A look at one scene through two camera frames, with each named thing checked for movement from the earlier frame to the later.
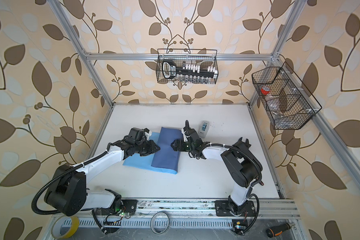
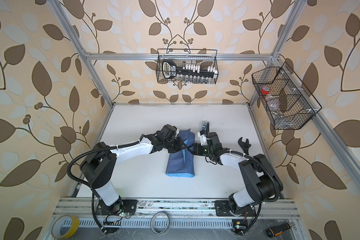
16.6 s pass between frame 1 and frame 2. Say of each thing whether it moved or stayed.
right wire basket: stayed
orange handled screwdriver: stayed
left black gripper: moved
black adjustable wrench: stayed
